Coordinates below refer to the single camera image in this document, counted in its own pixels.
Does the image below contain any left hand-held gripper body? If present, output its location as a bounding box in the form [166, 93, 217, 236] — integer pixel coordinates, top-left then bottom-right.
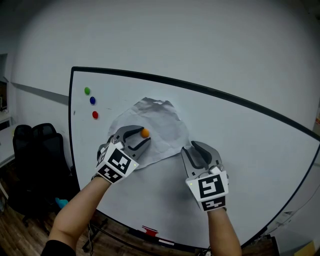
[95, 136, 140, 185]

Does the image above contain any yellow cardboard box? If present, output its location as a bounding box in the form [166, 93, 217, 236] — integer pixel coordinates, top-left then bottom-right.
[291, 239, 316, 256]

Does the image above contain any person's right forearm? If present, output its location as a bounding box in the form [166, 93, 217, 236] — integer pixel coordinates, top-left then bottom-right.
[206, 207, 243, 256]

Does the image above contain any white whiteboard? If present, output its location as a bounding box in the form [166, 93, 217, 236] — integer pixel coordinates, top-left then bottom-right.
[68, 66, 320, 251]

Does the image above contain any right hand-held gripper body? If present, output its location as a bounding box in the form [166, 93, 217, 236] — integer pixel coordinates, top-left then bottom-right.
[185, 163, 230, 213]

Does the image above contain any person's black clothing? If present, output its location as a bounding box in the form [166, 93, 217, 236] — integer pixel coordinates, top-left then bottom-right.
[42, 239, 76, 256]

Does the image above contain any grey wall rail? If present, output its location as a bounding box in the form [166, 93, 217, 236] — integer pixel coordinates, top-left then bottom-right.
[11, 82, 70, 106]

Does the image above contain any white paper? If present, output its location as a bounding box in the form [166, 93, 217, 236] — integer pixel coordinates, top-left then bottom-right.
[107, 97, 192, 170]

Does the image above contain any person's left forearm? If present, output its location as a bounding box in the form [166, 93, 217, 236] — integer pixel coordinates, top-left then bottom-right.
[48, 174, 112, 256]

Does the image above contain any red whiteboard eraser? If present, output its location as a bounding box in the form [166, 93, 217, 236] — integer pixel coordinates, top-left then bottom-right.
[141, 225, 159, 237]

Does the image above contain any teal cloth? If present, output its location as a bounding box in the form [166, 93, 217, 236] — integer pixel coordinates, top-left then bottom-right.
[54, 197, 69, 210]

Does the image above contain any black marker tray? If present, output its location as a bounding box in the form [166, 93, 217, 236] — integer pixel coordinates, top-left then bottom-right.
[126, 224, 177, 249]

